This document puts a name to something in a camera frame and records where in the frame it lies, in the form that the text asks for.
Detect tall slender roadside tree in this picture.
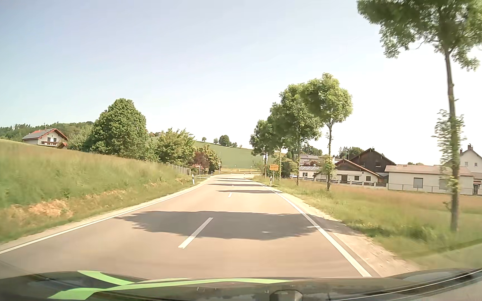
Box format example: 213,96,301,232
357,0,482,232

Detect bushy green tree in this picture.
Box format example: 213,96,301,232
154,128,197,166

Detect road markings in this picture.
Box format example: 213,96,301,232
0,177,372,277

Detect wood on hill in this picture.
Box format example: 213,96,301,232
0,121,94,142

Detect grassy bank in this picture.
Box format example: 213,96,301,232
0,135,206,246

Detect red-leaved bush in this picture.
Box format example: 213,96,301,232
192,151,211,173

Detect white house with red roof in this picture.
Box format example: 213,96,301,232
22,128,68,149

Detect large round green tree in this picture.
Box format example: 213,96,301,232
85,98,156,162

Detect grass field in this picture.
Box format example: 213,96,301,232
254,176,482,270

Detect white fence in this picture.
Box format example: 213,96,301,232
290,175,378,187

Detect green hillside field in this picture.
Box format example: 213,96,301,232
151,136,267,169

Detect car's own bonnet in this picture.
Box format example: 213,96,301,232
0,259,482,301

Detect dark wooden barn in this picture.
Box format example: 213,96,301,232
349,147,396,185

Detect low white building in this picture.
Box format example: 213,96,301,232
384,164,482,197

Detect white house with brown roof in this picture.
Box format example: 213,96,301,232
313,159,380,185

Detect wooden fence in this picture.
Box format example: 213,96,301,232
163,162,193,176

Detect white house with chimney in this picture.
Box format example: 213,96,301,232
459,144,482,174

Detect grey asphalt road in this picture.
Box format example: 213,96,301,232
0,174,380,280

